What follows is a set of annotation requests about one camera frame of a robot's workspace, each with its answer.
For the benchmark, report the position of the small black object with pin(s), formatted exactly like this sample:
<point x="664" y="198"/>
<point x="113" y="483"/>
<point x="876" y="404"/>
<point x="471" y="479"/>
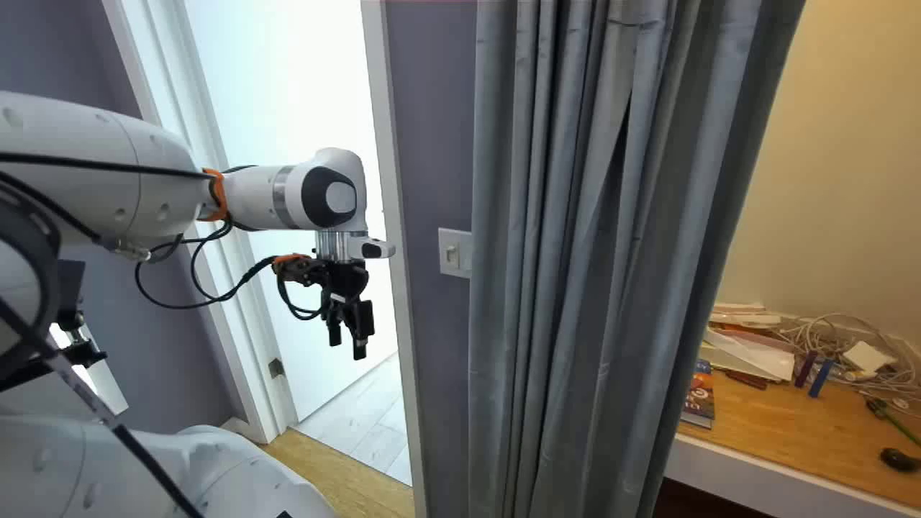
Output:
<point x="903" y="457"/>

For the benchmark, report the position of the metal door hinge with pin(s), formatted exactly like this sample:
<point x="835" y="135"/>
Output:
<point x="275" y="365"/>

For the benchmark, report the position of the wooden desk with white edge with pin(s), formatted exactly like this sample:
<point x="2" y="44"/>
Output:
<point x="796" y="433"/>

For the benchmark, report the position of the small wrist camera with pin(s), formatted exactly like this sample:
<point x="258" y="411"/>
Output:
<point x="375" y="247"/>

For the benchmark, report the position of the blue marker pen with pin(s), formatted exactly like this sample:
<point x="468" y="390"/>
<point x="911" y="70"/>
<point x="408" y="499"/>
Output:
<point x="821" y="377"/>

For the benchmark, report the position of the book with colourful cover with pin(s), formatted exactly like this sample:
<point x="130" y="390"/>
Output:
<point x="701" y="394"/>

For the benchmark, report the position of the dark red marker pen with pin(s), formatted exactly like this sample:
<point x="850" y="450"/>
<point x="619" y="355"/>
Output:
<point x="805" y="368"/>

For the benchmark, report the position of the white door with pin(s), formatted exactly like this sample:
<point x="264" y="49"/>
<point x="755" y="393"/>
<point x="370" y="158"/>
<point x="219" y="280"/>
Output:
<point x="290" y="145"/>

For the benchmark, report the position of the white light switch plate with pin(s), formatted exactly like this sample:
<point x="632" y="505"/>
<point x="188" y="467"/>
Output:
<point x="455" y="253"/>

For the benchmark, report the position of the white door frame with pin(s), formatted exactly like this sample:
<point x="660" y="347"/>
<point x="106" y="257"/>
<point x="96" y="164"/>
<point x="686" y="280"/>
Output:
<point x="399" y="318"/>

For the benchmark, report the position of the green tool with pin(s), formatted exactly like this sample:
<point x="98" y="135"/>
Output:
<point x="893" y="420"/>

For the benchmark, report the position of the grey pleated curtain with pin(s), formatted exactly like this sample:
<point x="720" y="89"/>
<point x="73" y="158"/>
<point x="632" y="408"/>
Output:
<point x="595" y="260"/>

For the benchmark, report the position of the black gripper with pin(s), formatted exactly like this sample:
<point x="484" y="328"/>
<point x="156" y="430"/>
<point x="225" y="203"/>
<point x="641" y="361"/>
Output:
<point x="337" y="277"/>

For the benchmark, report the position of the stack of papers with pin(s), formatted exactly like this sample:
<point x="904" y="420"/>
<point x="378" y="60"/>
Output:
<point x="749" y="347"/>

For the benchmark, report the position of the white power adapter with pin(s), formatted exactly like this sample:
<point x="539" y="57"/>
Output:
<point x="867" y="357"/>

